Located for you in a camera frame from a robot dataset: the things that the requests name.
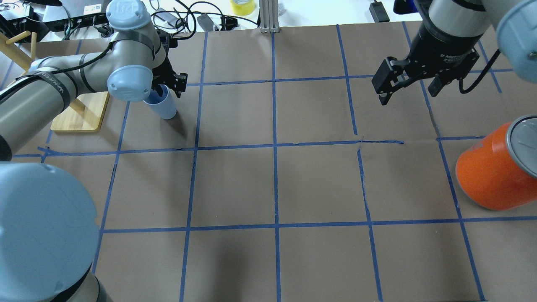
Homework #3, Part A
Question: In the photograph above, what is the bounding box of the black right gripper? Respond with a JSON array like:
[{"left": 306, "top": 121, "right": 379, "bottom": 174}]
[{"left": 372, "top": 29, "right": 480, "bottom": 106}]

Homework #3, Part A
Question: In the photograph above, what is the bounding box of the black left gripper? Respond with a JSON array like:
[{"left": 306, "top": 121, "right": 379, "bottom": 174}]
[{"left": 152, "top": 57, "right": 188, "bottom": 98}]

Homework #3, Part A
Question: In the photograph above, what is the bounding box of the light blue cup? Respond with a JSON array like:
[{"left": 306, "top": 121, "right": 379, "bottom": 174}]
[{"left": 143, "top": 88, "right": 177, "bottom": 120}]

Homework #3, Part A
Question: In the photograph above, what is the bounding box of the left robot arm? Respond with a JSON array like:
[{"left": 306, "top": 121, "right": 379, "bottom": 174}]
[{"left": 0, "top": 0, "right": 188, "bottom": 302}]

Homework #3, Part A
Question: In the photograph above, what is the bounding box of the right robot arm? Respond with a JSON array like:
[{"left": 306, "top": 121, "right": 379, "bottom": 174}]
[{"left": 372, "top": 0, "right": 537, "bottom": 105}]

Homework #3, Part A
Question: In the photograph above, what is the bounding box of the wooden cup rack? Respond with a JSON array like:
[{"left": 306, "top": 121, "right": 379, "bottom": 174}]
[{"left": 1, "top": 31, "right": 110, "bottom": 133}]

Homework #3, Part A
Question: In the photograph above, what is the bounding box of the black power adapter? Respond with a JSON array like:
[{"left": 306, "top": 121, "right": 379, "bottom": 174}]
[{"left": 196, "top": 13, "right": 219, "bottom": 32}]

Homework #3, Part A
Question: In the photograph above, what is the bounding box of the black power brick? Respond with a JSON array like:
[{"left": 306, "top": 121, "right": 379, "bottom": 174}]
[{"left": 369, "top": 0, "right": 391, "bottom": 23}]

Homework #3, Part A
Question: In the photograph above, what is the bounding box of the yellow tape roll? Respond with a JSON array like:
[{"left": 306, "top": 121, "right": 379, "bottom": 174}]
[{"left": 230, "top": 0, "right": 255, "bottom": 16}]

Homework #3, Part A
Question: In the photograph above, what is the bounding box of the orange canister with grey lid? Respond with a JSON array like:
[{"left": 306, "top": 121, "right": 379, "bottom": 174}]
[{"left": 455, "top": 115, "right": 537, "bottom": 211}]

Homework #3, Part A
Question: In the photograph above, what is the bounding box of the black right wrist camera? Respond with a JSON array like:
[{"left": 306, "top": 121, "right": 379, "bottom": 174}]
[{"left": 393, "top": 0, "right": 419, "bottom": 15}]

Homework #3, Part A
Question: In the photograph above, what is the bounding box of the aluminium frame post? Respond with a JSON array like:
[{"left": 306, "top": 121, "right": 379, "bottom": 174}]
[{"left": 259, "top": 0, "right": 280, "bottom": 33}]

